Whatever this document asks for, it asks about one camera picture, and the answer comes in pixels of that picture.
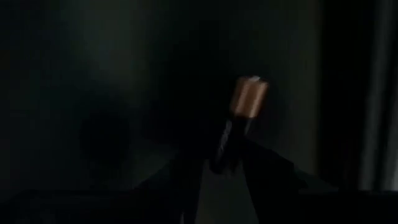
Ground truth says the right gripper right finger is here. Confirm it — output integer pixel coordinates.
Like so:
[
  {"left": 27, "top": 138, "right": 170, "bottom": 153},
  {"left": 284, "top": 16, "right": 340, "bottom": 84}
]
[{"left": 241, "top": 139, "right": 309, "bottom": 224}]

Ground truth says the black copper Duracell battery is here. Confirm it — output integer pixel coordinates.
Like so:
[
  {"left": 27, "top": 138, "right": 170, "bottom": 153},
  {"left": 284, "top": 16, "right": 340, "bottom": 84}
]
[{"left": 208, "top": 75, "right": 270, "bottom": 175}]

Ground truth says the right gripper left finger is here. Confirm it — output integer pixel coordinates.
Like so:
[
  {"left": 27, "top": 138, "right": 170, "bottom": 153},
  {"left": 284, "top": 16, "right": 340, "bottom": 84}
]
[{"left": 136, "top": 154, "right": 205, "bottom": 224}]

